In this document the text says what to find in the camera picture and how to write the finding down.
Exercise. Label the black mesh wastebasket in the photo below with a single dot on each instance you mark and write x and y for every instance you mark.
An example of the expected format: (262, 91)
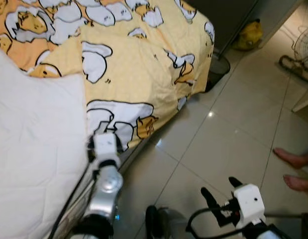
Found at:
(218, 69)

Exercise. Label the black floor fan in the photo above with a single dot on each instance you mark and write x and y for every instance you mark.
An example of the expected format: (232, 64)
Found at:
(298, 67)

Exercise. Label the dark grey sliding-door wardrobe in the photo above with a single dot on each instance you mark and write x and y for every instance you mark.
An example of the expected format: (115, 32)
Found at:
(228, 20)

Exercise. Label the white furniture board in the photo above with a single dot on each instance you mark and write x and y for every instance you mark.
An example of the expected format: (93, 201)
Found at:
(305, 99)

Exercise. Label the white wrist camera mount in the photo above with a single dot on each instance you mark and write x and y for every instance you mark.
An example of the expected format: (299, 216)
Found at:
(251, 201)
(105, 144)

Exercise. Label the white quilted mattress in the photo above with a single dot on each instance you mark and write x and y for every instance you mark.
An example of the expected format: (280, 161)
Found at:
(34, 149)

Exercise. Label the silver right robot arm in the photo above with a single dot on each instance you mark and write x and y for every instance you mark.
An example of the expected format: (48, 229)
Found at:
(273, 234)

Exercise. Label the bare foot of person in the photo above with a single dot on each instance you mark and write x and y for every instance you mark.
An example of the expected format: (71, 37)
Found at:
(299, 183)
(293, 158)

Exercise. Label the yellow cartoon egg blanket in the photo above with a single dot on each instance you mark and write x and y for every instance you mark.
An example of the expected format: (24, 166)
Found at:
(134, 59)

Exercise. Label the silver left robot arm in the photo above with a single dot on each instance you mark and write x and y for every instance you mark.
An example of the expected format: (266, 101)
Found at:
(106, 189)

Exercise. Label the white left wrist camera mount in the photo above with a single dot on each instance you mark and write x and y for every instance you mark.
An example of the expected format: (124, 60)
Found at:
(105, 144)

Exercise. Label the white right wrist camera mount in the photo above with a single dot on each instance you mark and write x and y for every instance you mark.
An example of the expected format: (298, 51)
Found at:
(251, 201)

